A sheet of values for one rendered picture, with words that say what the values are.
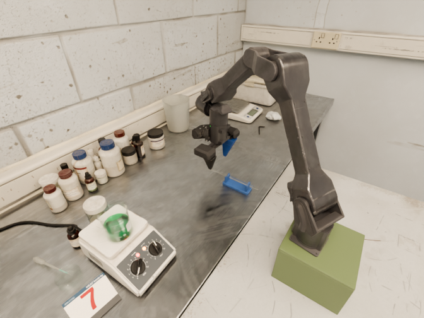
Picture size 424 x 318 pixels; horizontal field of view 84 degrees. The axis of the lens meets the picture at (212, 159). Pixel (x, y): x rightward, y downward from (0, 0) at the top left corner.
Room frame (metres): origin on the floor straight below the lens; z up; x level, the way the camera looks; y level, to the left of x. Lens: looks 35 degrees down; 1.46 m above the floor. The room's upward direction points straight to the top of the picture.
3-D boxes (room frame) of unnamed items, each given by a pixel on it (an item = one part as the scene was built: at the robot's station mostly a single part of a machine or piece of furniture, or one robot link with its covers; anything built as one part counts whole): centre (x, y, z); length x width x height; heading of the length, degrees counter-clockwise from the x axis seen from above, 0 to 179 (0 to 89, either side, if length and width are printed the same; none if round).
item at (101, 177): (0.65, 0.39, 0.92); 0.04 x 0.04 x 0.04
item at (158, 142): (0.89, 0.24, 0.94); 0.07 x 0.07 x 0.07
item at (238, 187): (0.62, -0.09, 0.92); 0.10 x 0.03 x 0.04; 55
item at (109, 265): (0.36, 0.22, 0.94); 0.22 x 0.13 x 0.08; 58
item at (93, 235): (0.37, 0.24, 0.98); 0.12 x 0.12 x 0.01; 58
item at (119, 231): (0.36, 0.22, 1.03); 0.07 x 0.06 x 0.08; 122
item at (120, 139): (0.82, 0.36, 0.95); 0.06 x 0.06 x 0.11
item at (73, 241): (0.39, 0.36, 0.93); 0.03 x 0.03 x 0.07
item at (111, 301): (0.24, 0.25, 0.92); 0.09 x 0.06 x 0.04; 140
